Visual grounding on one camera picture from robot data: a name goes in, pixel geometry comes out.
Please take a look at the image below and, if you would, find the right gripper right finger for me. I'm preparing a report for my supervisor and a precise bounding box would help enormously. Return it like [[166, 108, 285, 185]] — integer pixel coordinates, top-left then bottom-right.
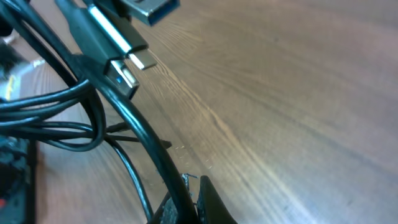
[[197, 175, 237, 224]]

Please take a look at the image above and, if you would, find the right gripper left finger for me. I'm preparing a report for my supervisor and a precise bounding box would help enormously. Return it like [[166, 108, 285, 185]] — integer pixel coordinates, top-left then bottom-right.
[[147, 173, 198, 224]]

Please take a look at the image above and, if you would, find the thick black USB cable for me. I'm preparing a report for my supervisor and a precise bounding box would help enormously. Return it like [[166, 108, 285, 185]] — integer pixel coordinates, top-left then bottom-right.
[[0, 0, 200, 224]]

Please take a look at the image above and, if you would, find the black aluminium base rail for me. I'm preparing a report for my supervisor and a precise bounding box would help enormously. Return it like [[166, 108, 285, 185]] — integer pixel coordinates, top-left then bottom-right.
[[1, 136, 37, 224]]

